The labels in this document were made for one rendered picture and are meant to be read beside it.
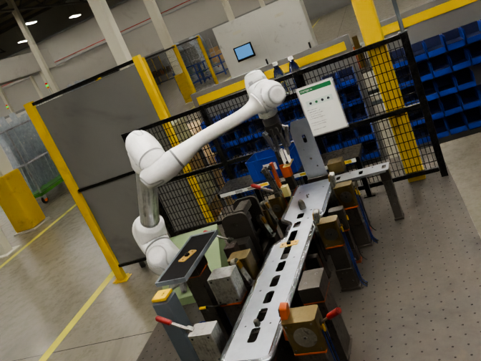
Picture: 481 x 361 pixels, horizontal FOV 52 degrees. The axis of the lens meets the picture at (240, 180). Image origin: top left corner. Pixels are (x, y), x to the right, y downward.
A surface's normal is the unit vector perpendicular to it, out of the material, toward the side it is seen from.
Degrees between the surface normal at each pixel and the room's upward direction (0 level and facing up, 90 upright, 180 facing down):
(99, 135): 90
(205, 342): 90
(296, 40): 90
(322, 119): 90
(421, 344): 0
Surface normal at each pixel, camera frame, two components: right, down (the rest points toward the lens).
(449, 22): -0.22, 0.38
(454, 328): -0.37, -0.88
